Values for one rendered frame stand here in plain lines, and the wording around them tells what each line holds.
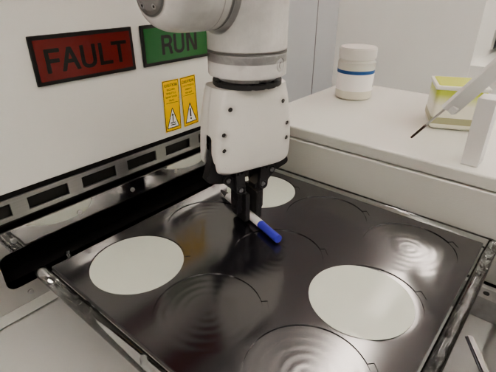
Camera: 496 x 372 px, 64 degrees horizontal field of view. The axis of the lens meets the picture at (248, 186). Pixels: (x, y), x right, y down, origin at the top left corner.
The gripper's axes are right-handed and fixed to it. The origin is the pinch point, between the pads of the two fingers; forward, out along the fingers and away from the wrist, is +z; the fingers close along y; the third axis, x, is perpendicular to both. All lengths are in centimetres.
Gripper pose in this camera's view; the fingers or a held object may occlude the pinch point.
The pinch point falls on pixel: (246, 201)
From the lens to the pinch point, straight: 50.3
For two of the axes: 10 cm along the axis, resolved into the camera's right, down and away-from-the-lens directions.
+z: 0.0, 8.9, 4.6
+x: 5.2, 4.0, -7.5
